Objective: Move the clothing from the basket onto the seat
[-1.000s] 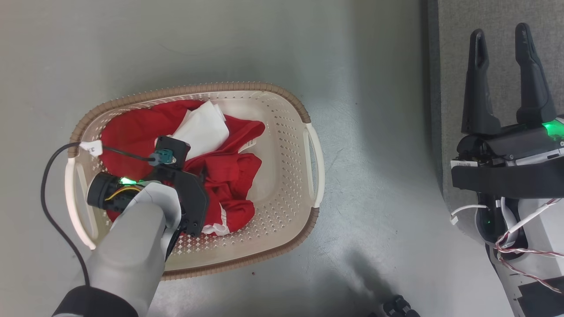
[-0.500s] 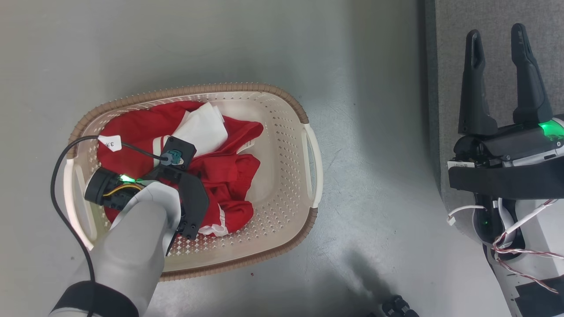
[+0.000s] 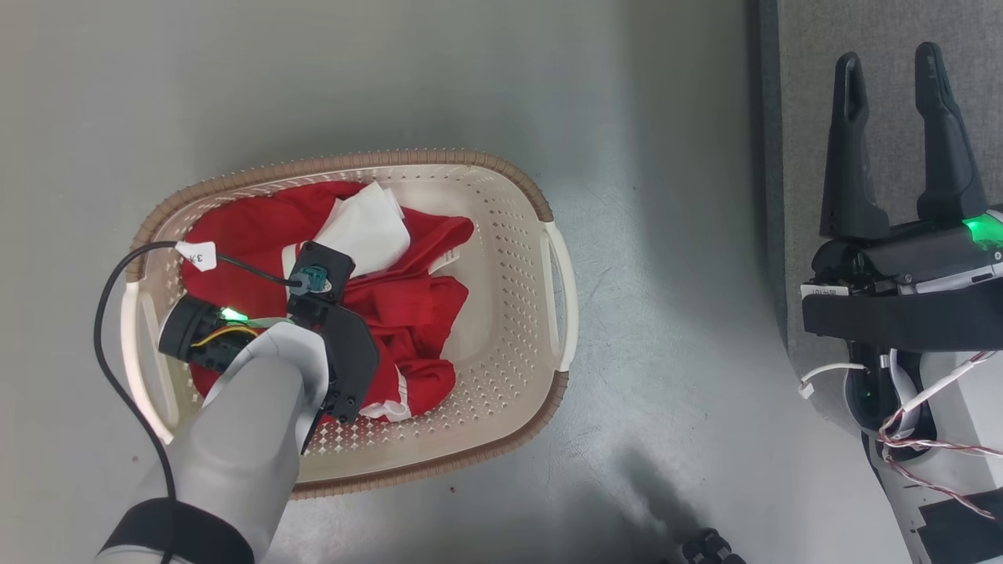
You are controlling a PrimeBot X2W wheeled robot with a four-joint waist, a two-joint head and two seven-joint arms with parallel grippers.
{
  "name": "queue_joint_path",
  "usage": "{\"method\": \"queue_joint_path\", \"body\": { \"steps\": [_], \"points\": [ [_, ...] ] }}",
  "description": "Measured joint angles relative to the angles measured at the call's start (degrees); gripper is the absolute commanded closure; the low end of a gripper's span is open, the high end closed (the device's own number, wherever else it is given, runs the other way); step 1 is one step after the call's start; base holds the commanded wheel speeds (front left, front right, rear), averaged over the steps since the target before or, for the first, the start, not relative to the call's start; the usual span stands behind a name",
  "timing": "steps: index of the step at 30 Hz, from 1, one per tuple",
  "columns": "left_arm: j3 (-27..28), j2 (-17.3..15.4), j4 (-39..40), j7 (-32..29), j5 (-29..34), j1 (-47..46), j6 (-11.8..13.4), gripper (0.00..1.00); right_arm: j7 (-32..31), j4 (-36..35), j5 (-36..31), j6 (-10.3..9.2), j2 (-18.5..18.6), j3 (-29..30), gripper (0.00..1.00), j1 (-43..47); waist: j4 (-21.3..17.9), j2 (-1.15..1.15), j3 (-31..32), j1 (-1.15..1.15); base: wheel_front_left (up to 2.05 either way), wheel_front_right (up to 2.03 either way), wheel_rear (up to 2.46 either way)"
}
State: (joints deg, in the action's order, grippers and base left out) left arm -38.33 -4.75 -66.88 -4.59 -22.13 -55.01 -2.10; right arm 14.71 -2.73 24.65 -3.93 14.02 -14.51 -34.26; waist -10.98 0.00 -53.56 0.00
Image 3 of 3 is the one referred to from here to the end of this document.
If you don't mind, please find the beige plastic basket brown rim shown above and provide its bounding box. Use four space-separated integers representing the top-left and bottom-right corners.
120 147 581 501

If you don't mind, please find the red and white garment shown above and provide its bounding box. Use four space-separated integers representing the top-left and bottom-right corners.
179 180 477 425

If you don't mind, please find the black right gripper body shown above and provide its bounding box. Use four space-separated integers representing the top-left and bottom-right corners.
810 207 1003 296

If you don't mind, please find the black ribbed connector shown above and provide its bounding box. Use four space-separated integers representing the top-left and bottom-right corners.
680 527 747 564

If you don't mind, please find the white cable with plug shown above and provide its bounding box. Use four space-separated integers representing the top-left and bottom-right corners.
798 361 867 400

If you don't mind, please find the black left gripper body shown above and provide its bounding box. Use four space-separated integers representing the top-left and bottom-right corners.
158 294 265 374

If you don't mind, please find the grey fabric sofa seat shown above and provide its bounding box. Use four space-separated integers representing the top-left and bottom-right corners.
757 0 1003 439

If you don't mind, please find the black left camera mount bracket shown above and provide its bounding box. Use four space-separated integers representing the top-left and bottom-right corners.
288 298 382 426

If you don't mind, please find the red white twisted wire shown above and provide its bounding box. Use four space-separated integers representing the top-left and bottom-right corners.
877 350 1003 522

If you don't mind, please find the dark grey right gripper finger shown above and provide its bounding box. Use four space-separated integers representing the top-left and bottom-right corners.
914 42 989 222
819 52 891 240

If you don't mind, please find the white paper cable tag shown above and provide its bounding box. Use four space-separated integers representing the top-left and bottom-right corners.
176 240 219 273

